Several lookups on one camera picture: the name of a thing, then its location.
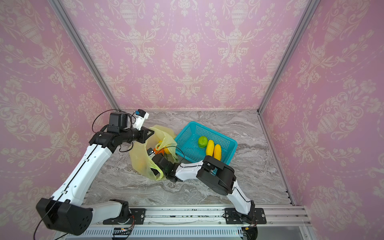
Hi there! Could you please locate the yellow-green plastic bag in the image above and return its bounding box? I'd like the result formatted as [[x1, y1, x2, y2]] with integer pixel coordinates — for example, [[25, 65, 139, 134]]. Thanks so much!
[[129, 125, 179, 181]]

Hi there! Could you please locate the green fruit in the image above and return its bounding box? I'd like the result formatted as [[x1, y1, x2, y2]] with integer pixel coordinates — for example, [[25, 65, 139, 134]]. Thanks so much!
[[198, 136, 209, 149]]

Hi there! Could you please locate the yellow banana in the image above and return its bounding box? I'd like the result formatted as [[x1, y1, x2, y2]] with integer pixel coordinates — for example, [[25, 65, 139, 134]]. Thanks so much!
[[213, 144, 222, 161], [206, 140, 215, 157]]

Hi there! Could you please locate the orange round fruit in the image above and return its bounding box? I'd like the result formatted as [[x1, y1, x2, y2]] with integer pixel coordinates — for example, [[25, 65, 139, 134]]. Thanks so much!
[[154, 147, 165, 155]]

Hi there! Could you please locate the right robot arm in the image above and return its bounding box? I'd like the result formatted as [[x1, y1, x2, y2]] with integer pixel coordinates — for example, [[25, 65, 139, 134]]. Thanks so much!
[[153, 154, 256, 225]]

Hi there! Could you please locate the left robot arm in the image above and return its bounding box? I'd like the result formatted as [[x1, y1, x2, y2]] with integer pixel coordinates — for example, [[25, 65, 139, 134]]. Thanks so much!
[[36, 109, 155, 236]]

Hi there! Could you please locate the teal plastic basket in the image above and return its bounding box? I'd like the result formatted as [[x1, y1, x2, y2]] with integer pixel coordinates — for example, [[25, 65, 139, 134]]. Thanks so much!
[[175, 122, 238, 165]]

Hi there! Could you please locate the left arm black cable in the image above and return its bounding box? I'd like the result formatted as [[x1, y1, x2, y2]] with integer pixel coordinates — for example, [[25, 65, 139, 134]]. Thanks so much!
[[32, 109, 136, 240]]

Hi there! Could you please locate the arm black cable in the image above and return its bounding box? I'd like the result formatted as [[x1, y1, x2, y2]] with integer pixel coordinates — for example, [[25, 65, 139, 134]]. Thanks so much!
[[32, 109, 136, 240], [155, 145, 253, 203]]

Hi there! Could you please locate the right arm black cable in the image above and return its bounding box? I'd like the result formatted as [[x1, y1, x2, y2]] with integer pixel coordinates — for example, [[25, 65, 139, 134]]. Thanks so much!
[[155, 145, 253, 203]]

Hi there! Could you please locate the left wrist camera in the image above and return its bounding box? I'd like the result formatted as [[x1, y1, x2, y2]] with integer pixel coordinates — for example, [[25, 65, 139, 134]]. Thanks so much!
[[133, 109, 149, 131]]

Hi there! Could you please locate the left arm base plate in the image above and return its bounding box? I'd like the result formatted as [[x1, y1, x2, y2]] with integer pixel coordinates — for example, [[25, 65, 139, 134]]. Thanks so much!
[[103, 208, 146, 225]]

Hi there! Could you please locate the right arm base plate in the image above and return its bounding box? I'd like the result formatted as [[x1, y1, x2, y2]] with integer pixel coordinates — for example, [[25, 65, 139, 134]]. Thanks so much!
[[222, 208, 267, 225]]

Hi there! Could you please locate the aluminium front rail frame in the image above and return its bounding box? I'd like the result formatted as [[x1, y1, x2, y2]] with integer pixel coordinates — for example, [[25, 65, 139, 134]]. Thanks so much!
[[53, 205, 316, 240]]

